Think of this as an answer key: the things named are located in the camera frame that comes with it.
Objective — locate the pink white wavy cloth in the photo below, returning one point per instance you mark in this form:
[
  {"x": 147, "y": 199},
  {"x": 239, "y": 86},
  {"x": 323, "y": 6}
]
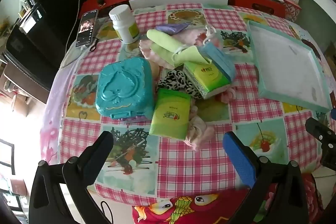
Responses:
[{"x": 193, "y": 36}]

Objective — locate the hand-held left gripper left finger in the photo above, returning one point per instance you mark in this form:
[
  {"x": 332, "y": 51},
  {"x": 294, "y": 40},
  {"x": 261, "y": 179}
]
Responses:
[{"x": 103, "y": 145}]

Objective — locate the white pill bottle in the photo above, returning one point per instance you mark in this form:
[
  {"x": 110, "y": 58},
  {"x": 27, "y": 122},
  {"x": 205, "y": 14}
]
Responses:
[{"x": 123, "y": 24}]

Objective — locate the red patterned gift box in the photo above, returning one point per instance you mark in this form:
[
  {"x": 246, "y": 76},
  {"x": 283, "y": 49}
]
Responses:
[{"x": 292, "y": 7}]

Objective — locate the teal plastic case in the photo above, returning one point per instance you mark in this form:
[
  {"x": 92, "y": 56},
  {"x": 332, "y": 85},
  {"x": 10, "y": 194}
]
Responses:
[{"x": 123, "y": 87}]

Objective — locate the leopard print scrunchie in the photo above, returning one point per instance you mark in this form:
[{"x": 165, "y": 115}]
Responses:
[{"x": 181, "y": 82}]

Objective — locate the white panel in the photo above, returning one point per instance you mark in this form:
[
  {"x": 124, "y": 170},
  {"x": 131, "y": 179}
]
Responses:
[{"x": 178, "y": 0}]

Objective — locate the floral scrunchie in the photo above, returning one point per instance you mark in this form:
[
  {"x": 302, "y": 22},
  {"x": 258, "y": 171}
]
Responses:
[{"x": 195, "y": 117}]

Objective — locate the pink scrunchie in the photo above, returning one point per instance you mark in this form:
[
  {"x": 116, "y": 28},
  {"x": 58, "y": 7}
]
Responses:
[{"x": 202, "y": 137}]

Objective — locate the thick green tissue packet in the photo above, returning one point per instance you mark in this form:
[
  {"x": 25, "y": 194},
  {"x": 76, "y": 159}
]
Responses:
[{"x": 207, "y": 79}]

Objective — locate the purple cloth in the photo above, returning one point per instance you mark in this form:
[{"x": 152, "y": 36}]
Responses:
[{"x": 170, "y": 28}]

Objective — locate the pink checked printed tablecloth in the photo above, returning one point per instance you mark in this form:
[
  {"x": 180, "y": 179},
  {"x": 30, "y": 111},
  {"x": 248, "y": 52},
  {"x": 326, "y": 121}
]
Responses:
[{"x": 183, "y": 161}]

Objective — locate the white tray with teal rim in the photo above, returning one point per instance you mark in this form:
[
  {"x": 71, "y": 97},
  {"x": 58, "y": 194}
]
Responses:
[{"x": 284, "y": 64}]

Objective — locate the blue face mask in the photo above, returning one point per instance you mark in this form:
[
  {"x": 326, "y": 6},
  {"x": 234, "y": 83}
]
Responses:
[{"x": 219, "y": 58}]

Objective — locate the light green cloth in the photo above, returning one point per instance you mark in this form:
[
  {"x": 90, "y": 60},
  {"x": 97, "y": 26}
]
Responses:
[{"x": 168, "y": 44}]

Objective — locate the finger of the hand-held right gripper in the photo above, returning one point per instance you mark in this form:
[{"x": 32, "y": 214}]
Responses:
[
  {"x": 334, "y": 113},
  {"x": 319, "y": 132}
]

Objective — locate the black smartphone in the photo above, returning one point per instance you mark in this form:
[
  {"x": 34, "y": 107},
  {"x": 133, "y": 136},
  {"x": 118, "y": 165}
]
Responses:
[{"x": 86, "y": 28}]

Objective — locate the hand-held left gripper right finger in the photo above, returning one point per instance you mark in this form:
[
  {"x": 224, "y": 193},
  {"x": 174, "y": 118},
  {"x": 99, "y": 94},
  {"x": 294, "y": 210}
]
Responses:
[{"x": 237, "y": 158}]

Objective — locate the black cabinet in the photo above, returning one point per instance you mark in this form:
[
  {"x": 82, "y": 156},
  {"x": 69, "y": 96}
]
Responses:
[{"x": 47, "y": 40}]

